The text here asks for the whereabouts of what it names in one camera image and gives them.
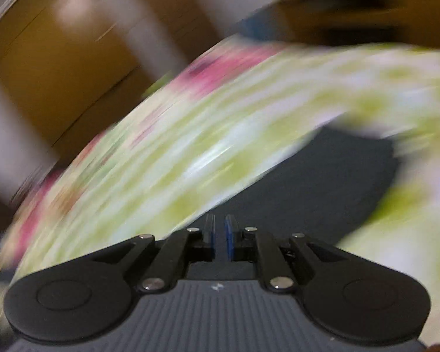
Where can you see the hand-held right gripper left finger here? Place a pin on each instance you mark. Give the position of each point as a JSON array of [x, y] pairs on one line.
[[209, 238]]

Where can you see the green checkered plastic sheet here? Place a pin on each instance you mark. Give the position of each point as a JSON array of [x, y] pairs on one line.
[[205, 146]]

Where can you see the brown wooden door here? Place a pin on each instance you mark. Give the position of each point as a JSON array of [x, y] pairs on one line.
[[58, 66]]

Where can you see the wooden side cabinet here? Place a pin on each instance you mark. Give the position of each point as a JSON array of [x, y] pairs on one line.
[[370, 11]]

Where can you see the blue foam mat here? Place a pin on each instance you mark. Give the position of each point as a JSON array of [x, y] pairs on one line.
[[246, 31]]

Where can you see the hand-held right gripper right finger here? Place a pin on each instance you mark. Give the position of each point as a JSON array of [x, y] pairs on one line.
[[229, 238]]

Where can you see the dark plaid pants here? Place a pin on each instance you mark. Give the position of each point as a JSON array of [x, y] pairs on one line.
[[322, 187]]

